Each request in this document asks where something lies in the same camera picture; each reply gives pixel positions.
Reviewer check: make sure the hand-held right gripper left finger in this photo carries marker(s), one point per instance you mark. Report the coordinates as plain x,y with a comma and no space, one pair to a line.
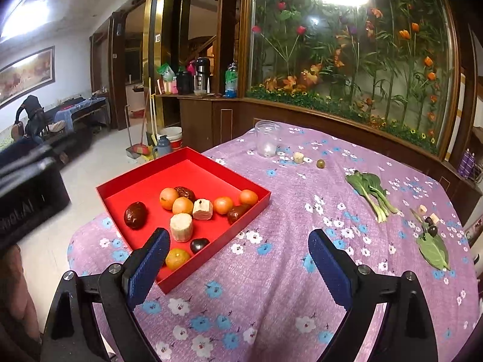
149,271

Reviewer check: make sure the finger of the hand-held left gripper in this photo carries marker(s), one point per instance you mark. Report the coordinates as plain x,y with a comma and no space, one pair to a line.
26,160

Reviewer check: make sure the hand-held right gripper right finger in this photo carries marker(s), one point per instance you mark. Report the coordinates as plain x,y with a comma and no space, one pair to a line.
330,271

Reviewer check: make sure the small orange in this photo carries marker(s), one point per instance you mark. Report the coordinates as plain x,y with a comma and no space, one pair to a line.
168,198
183,206
223,204
248,197
177,258

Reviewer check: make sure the beige round cut chunk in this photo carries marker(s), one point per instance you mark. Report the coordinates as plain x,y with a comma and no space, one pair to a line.
181,227

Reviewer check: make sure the small black jujube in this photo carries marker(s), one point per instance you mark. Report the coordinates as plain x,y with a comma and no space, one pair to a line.
199,245

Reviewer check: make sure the glossy red jujube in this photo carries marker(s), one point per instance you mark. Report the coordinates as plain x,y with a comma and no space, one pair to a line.
135,215

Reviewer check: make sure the beige cut chunk with hole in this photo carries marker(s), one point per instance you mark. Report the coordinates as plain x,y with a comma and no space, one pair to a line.
202,209

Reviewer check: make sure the wrinkled dark brown jujube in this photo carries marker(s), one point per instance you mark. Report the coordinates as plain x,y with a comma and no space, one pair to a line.
185,193

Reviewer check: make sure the red shallow box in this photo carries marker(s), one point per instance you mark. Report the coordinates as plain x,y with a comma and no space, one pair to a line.
151,181

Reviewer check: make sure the reddish brown jujube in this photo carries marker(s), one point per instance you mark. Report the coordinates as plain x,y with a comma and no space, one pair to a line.
237,214

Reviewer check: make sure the person's left forearm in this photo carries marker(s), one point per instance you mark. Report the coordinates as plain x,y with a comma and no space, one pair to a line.
15,290

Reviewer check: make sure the table with blue cloth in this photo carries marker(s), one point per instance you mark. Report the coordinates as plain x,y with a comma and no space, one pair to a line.
79,109

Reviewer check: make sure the purple floral tablecloth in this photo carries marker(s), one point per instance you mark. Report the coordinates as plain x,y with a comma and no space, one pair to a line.
286,211

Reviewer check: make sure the green bok choy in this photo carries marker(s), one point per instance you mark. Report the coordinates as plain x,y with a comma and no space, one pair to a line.
368,183

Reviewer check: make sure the small dried leaf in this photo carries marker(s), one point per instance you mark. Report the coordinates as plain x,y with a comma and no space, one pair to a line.
417,217

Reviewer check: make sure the dustpan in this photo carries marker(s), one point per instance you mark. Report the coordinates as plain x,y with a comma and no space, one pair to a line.
131,152

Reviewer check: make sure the green bay leaf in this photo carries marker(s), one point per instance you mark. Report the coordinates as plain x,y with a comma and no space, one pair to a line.
434,252

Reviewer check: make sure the green olive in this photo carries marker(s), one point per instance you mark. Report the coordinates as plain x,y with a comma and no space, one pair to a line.
320,163

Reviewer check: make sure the dark olive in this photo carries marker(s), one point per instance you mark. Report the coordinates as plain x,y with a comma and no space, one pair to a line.
433,230
429,221

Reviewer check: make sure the tiny beige cube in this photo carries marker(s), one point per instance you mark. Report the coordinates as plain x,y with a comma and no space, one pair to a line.
435,218
422,209

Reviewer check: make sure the broom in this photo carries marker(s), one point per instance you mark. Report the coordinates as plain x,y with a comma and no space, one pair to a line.
141,147

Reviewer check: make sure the small beige cut chunk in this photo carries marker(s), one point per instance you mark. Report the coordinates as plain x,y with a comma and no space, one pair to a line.
298,157

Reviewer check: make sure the red basin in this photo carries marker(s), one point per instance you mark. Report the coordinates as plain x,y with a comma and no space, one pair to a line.
137,113

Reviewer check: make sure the grey-blue thermos jug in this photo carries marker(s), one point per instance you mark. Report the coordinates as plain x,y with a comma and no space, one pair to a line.
162,147

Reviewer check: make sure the white plastic bucket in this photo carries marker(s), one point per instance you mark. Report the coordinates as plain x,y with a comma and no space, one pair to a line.
174,138

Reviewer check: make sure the ceiling light panel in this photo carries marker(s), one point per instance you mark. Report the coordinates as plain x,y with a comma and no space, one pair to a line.
26,19

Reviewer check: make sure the clear plastic cup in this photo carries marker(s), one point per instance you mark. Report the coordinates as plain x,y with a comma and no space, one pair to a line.
268,139

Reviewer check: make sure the wooden cabinet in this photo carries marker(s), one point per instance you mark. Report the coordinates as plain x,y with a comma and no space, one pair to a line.
203,120

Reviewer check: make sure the green snack bag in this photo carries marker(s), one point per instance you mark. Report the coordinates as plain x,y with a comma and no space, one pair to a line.
166,71

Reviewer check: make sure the pink cup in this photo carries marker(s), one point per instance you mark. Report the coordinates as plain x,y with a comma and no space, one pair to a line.
174,85

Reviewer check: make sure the purple bottle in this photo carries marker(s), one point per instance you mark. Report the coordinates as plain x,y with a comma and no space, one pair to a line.
472,166
465,164

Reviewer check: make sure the black kettle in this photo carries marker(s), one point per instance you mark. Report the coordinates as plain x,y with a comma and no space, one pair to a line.
183,82

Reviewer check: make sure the steel vacuum flask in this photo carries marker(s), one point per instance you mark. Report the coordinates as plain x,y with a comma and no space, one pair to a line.
202,73

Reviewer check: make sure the artificial flower display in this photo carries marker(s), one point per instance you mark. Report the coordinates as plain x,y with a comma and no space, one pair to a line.
339,64

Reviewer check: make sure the green plastic bottle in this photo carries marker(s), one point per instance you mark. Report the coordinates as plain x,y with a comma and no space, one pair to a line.
231,79

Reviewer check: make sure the framed wall painting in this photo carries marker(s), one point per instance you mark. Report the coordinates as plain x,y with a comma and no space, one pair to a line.
26,73

